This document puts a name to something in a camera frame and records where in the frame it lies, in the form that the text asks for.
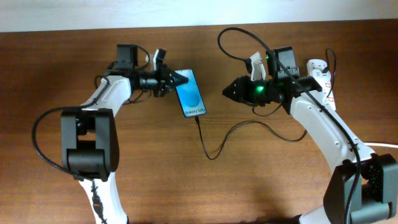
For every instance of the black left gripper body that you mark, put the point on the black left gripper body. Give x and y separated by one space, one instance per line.
161 79

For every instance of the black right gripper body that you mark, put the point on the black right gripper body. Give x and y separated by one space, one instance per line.
260 91

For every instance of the blue Galaxy smartphone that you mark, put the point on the blue Galaxy smartphone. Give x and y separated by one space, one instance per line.
189 96

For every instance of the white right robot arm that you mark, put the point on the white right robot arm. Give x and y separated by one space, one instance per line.
363 185

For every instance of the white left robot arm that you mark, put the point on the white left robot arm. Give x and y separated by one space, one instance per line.
90 148

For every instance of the white USB charger adapter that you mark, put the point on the white USB charger adapter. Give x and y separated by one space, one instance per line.
319 75

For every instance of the white power strip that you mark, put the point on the white power strip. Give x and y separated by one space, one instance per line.
328 97

